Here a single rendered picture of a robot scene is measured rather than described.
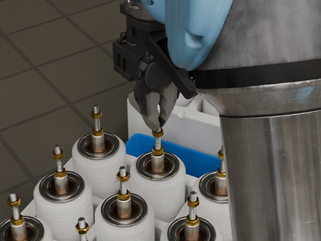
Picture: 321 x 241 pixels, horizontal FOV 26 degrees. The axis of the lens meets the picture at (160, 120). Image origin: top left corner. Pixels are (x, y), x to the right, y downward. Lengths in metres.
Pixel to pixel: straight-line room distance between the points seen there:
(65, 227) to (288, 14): 0.77
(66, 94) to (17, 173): 0.31
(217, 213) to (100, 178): 0.23
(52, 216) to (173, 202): 0.21
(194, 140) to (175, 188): 0.29
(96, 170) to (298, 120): 0.77
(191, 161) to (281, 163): 0.97
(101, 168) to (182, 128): 0.29
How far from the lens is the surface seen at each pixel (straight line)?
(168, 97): 1.10
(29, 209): 1.24
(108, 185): 1.24
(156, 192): 1.17
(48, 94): 1.81
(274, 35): 0.46
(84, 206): 1.15
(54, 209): 1.14
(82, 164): 1.22
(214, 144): 1.43
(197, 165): 1.44
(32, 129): 1.70
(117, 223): 1.10
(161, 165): 1.18
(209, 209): 1.13
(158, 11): 0.85
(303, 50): 0.46
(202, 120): 1.41
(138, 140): 1.48
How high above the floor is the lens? 1.05
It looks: 38 degrees down
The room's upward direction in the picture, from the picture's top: straight up
